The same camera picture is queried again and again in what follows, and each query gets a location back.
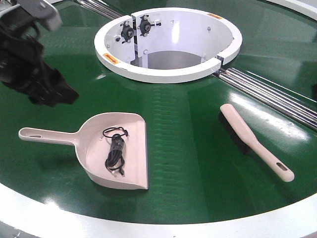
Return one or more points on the white outer conveyor rim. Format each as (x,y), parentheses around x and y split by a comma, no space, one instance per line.
(201,183)

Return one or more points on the chrome roller rails right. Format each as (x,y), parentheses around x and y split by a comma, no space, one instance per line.
(273,95)

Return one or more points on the left black bearing mount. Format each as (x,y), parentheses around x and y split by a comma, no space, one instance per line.
(127,32)

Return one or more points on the orange warning sticker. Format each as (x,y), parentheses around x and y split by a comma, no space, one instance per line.
(214,15)
(111,58)

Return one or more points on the pink plastic dustpan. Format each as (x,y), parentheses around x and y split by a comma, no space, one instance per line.
(111,147)

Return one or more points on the orange warning sticker back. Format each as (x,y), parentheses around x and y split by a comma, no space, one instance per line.
(214,15)

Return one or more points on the right black bearing mount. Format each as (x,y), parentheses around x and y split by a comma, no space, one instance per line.
(145,25)

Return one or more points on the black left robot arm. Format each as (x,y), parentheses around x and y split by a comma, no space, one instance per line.
(23,12)

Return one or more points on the chrome roller rails top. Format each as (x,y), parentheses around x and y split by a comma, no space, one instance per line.
(100,7)

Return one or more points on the orange warning sticker front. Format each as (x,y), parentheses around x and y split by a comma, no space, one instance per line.
(111,58)

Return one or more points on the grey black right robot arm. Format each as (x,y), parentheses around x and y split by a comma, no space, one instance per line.
(314,92)

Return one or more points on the black bearing mount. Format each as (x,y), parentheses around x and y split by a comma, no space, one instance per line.
(127,32)
(145,25)

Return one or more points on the white central ring housing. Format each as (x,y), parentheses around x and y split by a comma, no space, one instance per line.
(183,45)

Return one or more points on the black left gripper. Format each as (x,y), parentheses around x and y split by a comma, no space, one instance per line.
(23,69)

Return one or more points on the chrome roller rails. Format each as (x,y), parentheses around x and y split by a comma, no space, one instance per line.
(273,95)
(100,7)

